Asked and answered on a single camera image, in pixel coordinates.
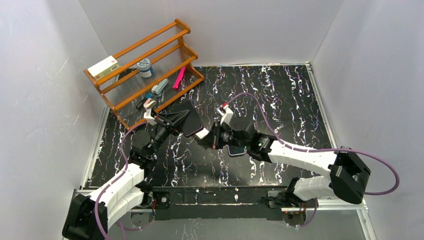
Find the orange wooden shelf rack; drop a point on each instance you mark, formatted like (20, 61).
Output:
(157, 69)

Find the black phone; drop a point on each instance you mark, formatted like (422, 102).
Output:
(193, 123)

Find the blue white round jar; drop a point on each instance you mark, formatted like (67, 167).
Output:
(145, 68)

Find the white red small box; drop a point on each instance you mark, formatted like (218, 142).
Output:
(201, 134)

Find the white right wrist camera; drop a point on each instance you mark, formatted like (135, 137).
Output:
(226, 115)

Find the white cardboard box on shelf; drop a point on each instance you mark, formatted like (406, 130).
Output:
(104, 67)

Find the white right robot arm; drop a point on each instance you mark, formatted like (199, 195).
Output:
(341, 173)

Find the purple phone case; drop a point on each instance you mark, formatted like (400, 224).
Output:
(236, 155)

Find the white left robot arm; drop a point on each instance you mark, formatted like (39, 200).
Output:
(90, 216)

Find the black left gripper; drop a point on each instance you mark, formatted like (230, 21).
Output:
(165, 121)

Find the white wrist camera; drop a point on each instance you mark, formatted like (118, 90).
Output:
(149, 116)
(226, 115)

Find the black front base bar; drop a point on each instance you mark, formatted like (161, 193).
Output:
(229, 202)

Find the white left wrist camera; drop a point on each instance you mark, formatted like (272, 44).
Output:
(149, 116)

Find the black smartphone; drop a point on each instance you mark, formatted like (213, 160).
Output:
(236, 150)

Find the pink marker pen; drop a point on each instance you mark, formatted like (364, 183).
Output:
(179, 78)

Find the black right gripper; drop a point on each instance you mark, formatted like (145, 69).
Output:
(215, 139)

